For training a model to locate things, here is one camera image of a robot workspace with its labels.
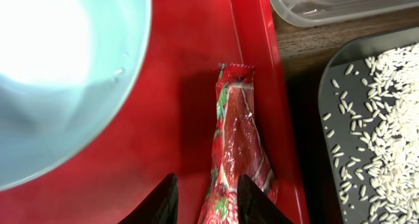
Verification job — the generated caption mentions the red plastic serving tray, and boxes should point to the red plastic serving tray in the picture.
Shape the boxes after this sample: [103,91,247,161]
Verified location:
[1,0,309,223]

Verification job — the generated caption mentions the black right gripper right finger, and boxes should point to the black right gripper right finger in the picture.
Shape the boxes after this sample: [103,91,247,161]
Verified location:
[237,175,292,224]

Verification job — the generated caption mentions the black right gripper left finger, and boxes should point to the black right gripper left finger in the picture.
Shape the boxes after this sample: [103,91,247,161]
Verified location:
[118,174,179,224]

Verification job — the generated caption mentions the clear plastic bin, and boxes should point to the clear plastic bin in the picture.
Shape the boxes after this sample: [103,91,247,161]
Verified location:
[270,0,418,28]

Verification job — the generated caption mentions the rice and food scraps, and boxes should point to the rice and food scraps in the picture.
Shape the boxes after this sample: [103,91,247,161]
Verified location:
[322,43,419,224]

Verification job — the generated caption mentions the black plastic tray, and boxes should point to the black plastic tray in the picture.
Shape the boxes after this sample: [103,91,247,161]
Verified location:
[318,26,419,224]

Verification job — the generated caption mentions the red snack wrapper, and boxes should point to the red snack wrapper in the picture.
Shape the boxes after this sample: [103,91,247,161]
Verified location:
[198,64,279,224]

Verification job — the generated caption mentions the light blue food bowl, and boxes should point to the light blue food bowl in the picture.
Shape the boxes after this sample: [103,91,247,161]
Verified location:
[1,0,152,190]

